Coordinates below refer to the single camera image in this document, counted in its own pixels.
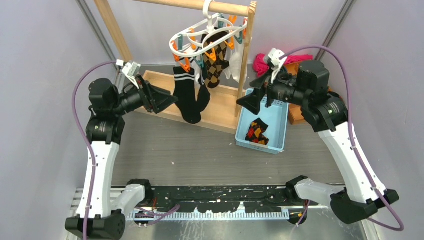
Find white sock middle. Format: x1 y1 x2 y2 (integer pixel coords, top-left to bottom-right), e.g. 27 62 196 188
193 63 205 86

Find light blue plastic basket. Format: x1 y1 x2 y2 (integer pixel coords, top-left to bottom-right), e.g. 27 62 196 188
235 96 289 155

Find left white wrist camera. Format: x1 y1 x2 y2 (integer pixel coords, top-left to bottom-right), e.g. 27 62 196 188
115 59 141 90

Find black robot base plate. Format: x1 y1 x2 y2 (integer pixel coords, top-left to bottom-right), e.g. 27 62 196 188
139 185 308 225

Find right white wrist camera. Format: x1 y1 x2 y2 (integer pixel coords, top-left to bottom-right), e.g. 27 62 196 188
263 48 288 84

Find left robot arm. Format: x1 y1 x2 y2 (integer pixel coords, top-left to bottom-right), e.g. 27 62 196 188
65 76 178 240

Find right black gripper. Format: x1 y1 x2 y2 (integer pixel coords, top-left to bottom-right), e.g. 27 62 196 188
236 66 310 115

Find red yellow argyle sock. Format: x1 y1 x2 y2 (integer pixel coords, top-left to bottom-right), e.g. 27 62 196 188
245 118 269 146

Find wooden compartment tray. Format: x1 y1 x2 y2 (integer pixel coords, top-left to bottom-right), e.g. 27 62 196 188
288 60 330 125

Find pink cloth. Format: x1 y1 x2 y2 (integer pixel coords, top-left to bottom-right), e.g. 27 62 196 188
252 53 314 77

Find brown argyle sock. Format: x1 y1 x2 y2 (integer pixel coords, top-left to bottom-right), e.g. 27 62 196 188
201 41 230 89

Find black sock white stripes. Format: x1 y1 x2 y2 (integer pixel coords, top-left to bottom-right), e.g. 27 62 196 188
196 85 211 112

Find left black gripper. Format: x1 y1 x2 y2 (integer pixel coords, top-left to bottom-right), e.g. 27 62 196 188
112 74 178 116

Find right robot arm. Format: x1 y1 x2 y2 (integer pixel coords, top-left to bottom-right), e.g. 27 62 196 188
237 60 400 224

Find white clip sock hanger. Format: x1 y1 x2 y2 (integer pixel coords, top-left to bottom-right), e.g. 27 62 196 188
169 0 249 73

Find white sock right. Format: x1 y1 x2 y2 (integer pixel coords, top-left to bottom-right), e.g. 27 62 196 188
223 42 244 83

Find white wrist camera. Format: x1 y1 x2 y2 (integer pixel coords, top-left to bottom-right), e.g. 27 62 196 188
115 59 141 90
263 48 288 84

